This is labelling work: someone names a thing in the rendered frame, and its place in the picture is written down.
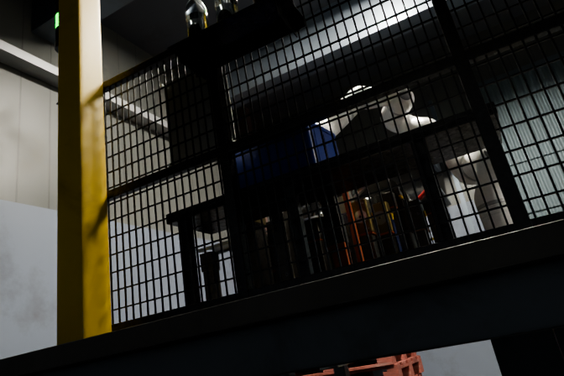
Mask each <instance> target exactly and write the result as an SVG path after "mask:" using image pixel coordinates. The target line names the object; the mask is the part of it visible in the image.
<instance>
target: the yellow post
mask: <svg viewBox="0 0 564 376"><path fill-rule="evenodd" d="M111 331H112V316H111V292H110V269H109V246H108V222H107V176H106V152H105V128H104V105H103V82H102V36H101V12H100V0H59V60H58V208H57V345H60V344H63V343H67V342H73V341H76V340H80V339H83V338H87V337H93V336H96V335H100V334H103V333H107V332H111Z"/></svg>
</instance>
